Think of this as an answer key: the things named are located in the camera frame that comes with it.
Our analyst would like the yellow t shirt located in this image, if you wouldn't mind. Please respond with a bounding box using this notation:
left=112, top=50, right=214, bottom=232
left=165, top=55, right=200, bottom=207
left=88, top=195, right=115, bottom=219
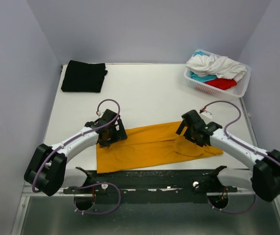
left=96, top=121, right=224, bottom=173

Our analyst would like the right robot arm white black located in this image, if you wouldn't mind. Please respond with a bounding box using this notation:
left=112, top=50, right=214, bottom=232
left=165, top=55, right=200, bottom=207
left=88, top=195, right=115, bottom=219
left=176, top=110, right=280, bottom=202

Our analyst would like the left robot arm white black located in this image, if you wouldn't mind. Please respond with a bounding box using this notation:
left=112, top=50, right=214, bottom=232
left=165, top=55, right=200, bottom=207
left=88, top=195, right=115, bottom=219
left=24, top=109, right=127, bottom=196

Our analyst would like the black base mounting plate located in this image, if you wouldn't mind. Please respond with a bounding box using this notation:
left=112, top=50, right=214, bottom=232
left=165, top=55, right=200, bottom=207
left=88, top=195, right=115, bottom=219
left=63, top=169, right=237, bottom=204

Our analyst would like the light blue t shirt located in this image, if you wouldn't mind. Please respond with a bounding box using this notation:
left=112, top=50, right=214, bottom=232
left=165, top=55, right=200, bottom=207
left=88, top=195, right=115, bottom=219
left=190, top=50, right=217, bottom=83

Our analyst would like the red t shirt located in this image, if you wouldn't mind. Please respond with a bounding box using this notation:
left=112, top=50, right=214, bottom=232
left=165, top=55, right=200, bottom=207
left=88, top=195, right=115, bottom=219
left=205, top=78, right=237, bottom=90

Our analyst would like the white plastic laundry basket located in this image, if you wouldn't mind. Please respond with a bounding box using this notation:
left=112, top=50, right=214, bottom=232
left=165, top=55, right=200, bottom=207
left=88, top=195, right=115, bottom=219
left=184, top=50, right=251, bottom=99

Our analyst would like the folded black t shirt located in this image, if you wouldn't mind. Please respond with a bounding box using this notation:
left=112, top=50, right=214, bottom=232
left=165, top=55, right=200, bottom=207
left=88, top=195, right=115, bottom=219
left=61, top=60, right=108, bottom=93

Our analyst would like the white crumpled t shirt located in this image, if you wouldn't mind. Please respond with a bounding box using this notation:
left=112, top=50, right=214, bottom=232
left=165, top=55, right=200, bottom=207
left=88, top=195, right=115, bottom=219
left=186, top=54, right=247, bottom=82

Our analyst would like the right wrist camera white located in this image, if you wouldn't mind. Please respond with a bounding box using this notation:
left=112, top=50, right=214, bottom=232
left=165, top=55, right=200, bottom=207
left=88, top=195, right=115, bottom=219
left=200, top=110, right=213, bottom=119

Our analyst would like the aluminium frame rail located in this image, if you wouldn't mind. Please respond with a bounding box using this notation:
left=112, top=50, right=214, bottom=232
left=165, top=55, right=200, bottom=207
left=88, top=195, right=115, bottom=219
left=24, top=182, right=254, bottom=196

